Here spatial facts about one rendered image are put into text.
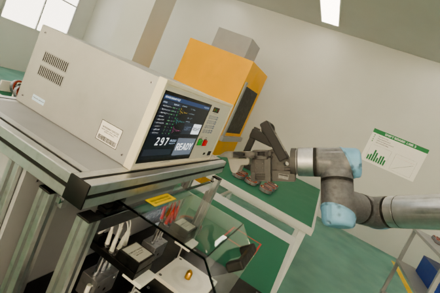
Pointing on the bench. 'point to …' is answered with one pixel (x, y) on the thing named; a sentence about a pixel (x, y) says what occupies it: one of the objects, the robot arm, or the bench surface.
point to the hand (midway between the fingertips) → (224, 153)
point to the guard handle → (247, 251)
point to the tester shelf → (82, 161)
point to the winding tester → (109, 99)
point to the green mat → (274, 242)
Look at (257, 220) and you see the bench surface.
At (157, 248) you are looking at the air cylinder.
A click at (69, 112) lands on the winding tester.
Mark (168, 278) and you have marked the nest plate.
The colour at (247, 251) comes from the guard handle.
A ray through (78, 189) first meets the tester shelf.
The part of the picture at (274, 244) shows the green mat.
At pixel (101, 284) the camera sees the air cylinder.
